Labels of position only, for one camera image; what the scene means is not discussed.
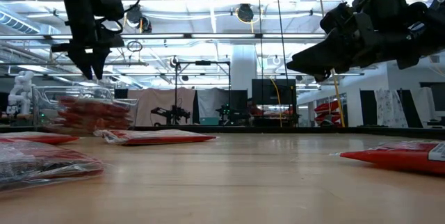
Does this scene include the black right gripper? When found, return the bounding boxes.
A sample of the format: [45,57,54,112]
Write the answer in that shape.
[286,12,420,82]

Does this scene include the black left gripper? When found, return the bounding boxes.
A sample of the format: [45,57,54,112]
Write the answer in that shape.
[51,0,125,81]

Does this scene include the red storage bins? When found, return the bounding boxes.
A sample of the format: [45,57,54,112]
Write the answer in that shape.
[314,99,343,127]

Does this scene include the clear plastic basket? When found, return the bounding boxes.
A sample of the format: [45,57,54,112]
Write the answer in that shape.
[33,85,140,135]

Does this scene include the black monitor screen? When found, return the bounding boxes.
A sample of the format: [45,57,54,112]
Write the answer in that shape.
[252,79,297,106]

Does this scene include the beige curtain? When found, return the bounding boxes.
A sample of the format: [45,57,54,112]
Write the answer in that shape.
[127,88,197,127]

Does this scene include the white humanoid robot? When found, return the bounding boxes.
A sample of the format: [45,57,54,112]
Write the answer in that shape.
[6,70,35,116]

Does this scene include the white patterned cloth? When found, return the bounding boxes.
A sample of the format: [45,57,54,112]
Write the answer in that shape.
[374,88,408,128]

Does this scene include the black gantry stand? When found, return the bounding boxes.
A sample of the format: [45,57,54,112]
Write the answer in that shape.
[173,60,232,127]

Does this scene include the teal box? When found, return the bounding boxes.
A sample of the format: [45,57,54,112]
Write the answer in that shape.
[200,116,220,127]

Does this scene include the black coiled ceiling cable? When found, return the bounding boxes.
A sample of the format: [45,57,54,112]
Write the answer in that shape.
[127,40,144,53]

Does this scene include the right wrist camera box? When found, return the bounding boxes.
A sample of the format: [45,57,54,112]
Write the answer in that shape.
[319,2,355,34]

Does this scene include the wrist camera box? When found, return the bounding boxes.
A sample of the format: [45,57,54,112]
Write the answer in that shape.
[319,2,355,34]
[92,0,125,22]

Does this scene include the long yellow power cable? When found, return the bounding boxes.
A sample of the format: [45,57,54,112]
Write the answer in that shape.
[330,69,346,127]

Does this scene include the black hanging cable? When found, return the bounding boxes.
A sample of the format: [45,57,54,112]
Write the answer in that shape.
[273,0,288,79]

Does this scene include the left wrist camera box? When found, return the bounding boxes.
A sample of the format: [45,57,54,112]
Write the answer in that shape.
[92,0,125,22]

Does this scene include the black red ceiling cable reel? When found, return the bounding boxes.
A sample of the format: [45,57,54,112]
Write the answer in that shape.
[140,15,153,33]

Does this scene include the short yellow hanging cable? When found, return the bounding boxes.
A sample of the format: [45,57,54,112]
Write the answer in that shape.
[270,79,283,127]

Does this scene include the silver air duct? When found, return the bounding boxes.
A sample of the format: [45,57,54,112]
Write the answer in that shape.
[0,10,42,35]

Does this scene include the black aluminium table frame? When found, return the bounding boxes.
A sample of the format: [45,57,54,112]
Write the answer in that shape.
[0,125,445,140]

